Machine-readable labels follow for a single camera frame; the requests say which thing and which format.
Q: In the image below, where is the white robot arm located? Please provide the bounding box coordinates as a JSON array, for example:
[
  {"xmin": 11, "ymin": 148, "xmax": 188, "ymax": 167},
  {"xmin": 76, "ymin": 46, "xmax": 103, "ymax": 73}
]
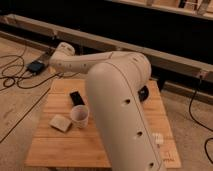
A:
[{"xmin": 50, "ymin": 42, "xmax": 166, "ymax": 171}]

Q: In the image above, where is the dark ceramic bowl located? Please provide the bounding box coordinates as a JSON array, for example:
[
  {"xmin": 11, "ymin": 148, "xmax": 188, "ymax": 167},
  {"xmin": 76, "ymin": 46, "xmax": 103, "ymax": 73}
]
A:
[{"xmin": 138, "ymin": 86, "xmax": 149, "ymax": 102}]

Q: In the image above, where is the black rectangular phone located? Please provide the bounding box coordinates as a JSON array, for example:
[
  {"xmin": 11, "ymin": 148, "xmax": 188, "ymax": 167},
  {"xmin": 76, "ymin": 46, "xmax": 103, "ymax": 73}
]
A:
[{"xmin": 70, "ymin": 91, "xmax": 84, "ymax": 106}]

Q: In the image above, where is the white square block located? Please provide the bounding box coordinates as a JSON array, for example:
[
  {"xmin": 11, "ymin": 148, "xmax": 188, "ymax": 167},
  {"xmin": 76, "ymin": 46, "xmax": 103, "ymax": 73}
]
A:
[{"xmin": 49, "ymin": 115, "xmax": 71, "ymax": 132}]

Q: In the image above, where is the wooden table board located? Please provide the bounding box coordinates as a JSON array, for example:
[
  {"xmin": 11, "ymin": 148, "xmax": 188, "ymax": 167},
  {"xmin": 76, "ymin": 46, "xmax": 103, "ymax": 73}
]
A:
[{"xmin": 25, "ymin": 79, "xmax": 181, "ymax": 170}]

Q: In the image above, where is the blue power adapter box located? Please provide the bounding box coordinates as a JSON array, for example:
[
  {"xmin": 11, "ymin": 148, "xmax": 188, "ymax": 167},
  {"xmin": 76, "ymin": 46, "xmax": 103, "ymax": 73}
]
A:
[{"xmin": 27, "ymin": 61, "xmax": 45, "ymax": 74}]

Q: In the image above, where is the small white figurine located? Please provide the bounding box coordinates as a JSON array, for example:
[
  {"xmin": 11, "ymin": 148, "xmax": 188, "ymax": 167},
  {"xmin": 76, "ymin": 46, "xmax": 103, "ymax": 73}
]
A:
[{"xmin": 153, "ymin": 133, "xmax": 164, "ymax": 145}]

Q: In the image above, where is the long wooden beam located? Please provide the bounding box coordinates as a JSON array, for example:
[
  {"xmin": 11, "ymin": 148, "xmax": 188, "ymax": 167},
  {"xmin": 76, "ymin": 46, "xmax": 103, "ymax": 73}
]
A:
[{"xmin": 0, "ymin": 14, "xmax": 213, "ymax": 83}]

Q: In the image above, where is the black floor cable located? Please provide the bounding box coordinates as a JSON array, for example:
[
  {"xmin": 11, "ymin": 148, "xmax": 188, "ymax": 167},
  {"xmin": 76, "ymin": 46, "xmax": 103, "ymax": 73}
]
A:
[{"xmin": 0, "ymin": 43, "xmax": 81, "ymax": 144}]

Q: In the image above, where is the black cable right side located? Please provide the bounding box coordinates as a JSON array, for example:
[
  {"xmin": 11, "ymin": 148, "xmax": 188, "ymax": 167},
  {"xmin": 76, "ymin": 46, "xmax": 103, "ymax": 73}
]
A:
[{"xmin": 188, "ymin": 77, "xmax": 213, "ymax": 166}]

